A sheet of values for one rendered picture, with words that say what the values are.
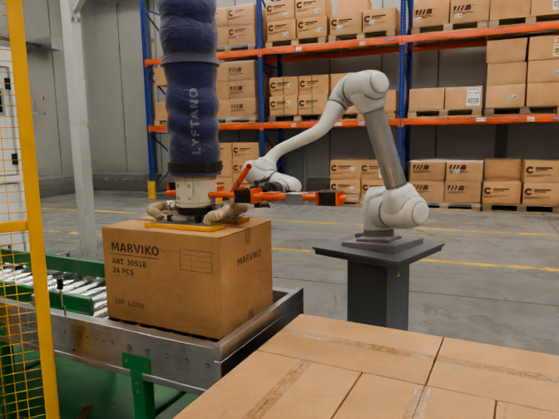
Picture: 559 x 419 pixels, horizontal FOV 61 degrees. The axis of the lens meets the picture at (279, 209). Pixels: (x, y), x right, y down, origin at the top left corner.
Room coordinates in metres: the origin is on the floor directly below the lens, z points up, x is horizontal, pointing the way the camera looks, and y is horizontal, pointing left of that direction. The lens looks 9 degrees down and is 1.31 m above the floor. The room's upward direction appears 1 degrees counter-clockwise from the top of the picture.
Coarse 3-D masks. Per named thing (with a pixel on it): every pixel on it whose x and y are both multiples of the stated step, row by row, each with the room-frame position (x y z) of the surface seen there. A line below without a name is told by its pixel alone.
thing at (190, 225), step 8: (168, 216) 1.94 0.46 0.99; (144, 224) 1.95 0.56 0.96; (152, 224) 1.93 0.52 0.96; (160, 224) 1.91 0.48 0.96; (168, 224) 1.89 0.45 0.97; (176, 224) 1.88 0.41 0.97; (184, 224) 1.88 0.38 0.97; (192, 224) 1.86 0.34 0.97; (200, 224) 1.84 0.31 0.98; (208, 224) 1.83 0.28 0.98; (216, 224) 1.86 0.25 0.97; (224, 224) 1.88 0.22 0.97
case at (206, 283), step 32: (128, 224) 2.01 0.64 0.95; (256, 224) 1.96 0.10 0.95; (128, 256) 1.92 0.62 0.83; (160, 256) 1.84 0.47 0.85; (192, 256) 1.77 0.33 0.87; (224, 256) 1.73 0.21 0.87; (256, 256) 1.95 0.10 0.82; (128, 288) 1.92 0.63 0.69; (160, 288) 1.85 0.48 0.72; (192, 288) 1.77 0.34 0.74; (224, 288) 1.72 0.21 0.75; (256, 288) 1.94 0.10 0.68; (128, 320) 1.93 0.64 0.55; (160, 320) 1.85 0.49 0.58; (192, 320) 1.78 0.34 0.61; (224, 320) 1.72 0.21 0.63
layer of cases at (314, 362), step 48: (288, 336) 1.76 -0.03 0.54; (336, 336) 1.76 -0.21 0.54; (384, 336) 1.75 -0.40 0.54; (432, 336) 1.74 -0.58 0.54; (240, 384) 1.40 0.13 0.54; (288, 384) 1.40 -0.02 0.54; (336, 384) 1.39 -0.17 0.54; (384, 384) 1.39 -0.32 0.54; (432, 384) 1.38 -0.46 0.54; (480, 384) 1.38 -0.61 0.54; (528, 384) 1.37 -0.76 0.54
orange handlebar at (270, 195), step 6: (222, 186) 2.23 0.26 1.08; (168, 192) 2.04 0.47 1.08; (174, 192) 2.02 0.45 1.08; (210, 192) 1.94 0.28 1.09; (216, 192) 1.93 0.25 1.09; (222, 192) 1.92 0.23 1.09; (228, 192) 1.95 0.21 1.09; (264, 192) 1.88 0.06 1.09; (270, 192) 1.83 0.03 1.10; (276, 192) 1.83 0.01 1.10; (258, 198) 1.84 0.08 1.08; (264, 198) 1.82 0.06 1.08; (270, 198) 1.81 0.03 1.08; (276, 198) 1.80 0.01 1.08; (282, 198) 1.79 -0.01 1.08; (306, 198) 1.74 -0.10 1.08; (312, 198) 1.73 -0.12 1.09; (342, 198) 1.69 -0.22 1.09
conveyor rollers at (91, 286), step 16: (0, 272) 2.76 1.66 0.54; (16, 272) 2.75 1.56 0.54; (48, 272) 2.74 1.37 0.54; (64, 272) 2.73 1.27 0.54; (64, 288) 2.41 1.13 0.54; (80, 288) 2.40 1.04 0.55; (96, 288) 2.39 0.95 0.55; (96, 304) 2.15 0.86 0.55; (112, 320) 1.98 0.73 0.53; (192, 336) 1.77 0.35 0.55
